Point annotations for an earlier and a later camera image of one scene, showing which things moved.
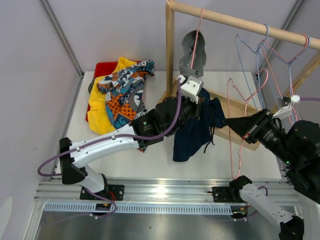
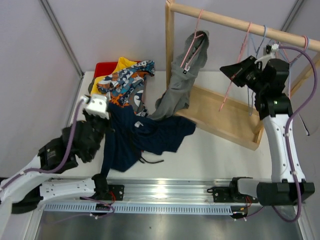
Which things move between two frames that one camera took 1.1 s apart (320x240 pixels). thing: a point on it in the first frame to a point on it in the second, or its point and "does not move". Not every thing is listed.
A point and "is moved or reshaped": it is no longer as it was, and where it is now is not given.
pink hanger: (245, 100) to (230, 85)
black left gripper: (196, 106) to (108, 121)
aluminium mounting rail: (171, 190) does not move
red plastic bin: (102, 69) does not move
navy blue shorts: (192, 134) to (129, 134)
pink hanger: (284, 59) to (300, 55)
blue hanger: (277, 55) to (293, 62)
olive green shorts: (91, 85) does not move
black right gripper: (248, 127) to (236, 72)
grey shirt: (193, 59) is moved or reshaped
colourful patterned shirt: (125, 98) does not move
